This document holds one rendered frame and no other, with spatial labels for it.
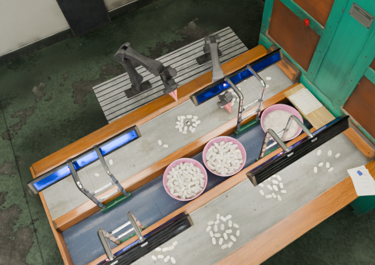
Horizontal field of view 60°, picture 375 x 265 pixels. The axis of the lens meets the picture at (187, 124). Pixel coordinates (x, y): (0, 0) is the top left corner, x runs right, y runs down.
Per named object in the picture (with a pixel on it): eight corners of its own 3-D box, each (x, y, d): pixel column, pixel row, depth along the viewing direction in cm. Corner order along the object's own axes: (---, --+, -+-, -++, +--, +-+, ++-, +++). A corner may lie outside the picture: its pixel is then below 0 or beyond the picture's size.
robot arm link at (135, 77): (144, 80, 235) (125, 47, 209) (140, 87, 232) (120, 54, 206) (138, 79, 238) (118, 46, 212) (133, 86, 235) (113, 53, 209)
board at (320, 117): (283, 94, 221) (283, 92, 220) (301, 83, 223) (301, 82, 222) (316, 130, 206) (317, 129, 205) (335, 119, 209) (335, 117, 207)
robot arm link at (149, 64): (164, 62, 206) (121, 38, 205) (157, 73, 202) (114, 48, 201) (160, 72, 217) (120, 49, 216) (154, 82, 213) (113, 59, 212)
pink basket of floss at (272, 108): (255, 141, 215) (256, 134, 207) (263, 107, 227) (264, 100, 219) (297, 150, 210) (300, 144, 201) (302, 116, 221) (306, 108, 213)
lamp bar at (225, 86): (188, 97, 192) (187, 90, 185) (274, 51, 204) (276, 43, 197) (196, 107, 188) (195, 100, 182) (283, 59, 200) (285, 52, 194)
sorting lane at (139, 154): (39, 182, 208) (37, 181, 206) (270, 57, 242) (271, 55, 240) (54, 222, 194) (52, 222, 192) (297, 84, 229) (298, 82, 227)
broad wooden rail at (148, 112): (43, 174, 225) (30, 164, 209) (259, 59, 260) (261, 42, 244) (49, 188, 220) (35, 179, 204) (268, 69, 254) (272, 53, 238)
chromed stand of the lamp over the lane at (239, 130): (220, 115, 226) (221, 76, 187) (244, 102, 230) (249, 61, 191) (235, 136, 218) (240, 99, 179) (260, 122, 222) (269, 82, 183)
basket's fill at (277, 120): (255, 123, 221) (256, 119, 216) (282, 107, 225) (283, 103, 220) (276, 149, 210) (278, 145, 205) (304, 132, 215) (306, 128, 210)
